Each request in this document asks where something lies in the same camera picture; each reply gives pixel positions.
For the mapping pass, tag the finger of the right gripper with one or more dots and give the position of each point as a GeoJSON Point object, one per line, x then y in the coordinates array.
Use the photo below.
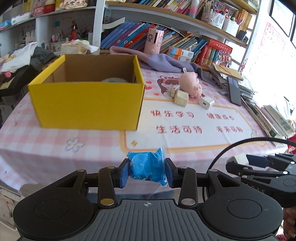
{"type": "Point", "coordinates": [277, 162]}
{"type": "Point", "coordinates": [242, 170]}

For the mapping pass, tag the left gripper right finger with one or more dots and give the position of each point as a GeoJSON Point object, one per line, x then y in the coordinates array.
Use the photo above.
{"type": "Point", "coordinates": [184, 178]}

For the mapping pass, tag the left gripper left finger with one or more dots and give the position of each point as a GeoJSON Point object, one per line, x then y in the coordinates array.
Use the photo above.
{"type": "Point", "coordinates": [109, 179]}

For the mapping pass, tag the small white plug charger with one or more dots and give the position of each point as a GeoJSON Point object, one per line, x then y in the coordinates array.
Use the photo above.
{"type": "Point", "coordinates": [240, 159]}

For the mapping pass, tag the blue plastic item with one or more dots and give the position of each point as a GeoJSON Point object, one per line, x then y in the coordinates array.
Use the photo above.
{"type": "Point", "coordinates": [148, 166]}

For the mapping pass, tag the large white charger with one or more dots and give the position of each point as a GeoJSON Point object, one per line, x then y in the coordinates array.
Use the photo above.
{"type": "Point", "coordinates": [206, 102]}

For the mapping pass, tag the beige foam cube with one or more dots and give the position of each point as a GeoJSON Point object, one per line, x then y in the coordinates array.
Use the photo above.
{"type": "Point", "coordinates": [181, 98]}

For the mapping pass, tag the pink plush pig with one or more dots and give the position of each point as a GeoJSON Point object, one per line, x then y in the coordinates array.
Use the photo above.
{"type": "Point", "coordinates": [190, 84]}

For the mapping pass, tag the person right hand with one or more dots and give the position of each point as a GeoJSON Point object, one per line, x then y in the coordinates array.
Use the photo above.
{"type": "Point", "coordinates": [289, 216]}

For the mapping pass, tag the stack of books and papers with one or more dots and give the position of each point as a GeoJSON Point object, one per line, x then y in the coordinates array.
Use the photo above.
{"type": "Point", "coordinates": [267, 116]}

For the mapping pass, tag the pink illustrated desk mat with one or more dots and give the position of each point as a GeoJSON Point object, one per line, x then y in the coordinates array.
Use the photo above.
{"type": "Point", "coordinates": [162, 123]}

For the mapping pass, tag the black smartphone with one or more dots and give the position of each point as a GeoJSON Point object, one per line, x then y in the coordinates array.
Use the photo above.
{"type": "Point", "coordinates": [234, 92]}

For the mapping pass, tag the pink checkered tablecloth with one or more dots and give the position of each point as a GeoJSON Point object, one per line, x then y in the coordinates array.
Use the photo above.
{"type": "Point", "coordinates": [31, 154]}

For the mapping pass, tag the yellow cardboard box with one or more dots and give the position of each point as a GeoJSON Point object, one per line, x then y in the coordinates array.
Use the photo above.
{"type": "Point", "coordinates": [70, 93]}

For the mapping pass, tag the grey round tape roll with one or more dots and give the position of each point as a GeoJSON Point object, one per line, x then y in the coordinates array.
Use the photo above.
{"type": "Point", "coordinates": [114, 80]}

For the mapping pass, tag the brown paper envelope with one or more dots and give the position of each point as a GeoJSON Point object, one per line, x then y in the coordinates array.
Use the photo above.
{"type": "Point", "coordinates": [228, 71]}

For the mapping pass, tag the purple pink cloth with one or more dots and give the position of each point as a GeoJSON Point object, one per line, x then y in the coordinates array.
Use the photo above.
{"type": "Point", "coordinates": [162, 63]}

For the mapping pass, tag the orange white small box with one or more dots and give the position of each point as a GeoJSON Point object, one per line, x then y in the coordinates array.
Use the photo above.
{"type": "Point", "coordinates": [180, 54]}

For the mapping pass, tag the red boxed book set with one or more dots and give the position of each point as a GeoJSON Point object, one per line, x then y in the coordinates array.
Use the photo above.
{"type": "Point", "coordinates": [213, 51]}

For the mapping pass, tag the white tissue pack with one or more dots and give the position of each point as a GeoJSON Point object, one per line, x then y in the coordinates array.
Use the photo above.
{"type": "Point", "coordinates": [77, 47]}

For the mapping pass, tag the white bookshelf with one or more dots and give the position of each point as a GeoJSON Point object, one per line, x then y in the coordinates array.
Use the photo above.
{"type": "Point", "coordinates": [105, 12]}

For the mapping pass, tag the pile of clothes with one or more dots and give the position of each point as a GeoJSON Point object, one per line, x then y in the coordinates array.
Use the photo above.
{"type": "Point", "coordinates": [30, 55]}

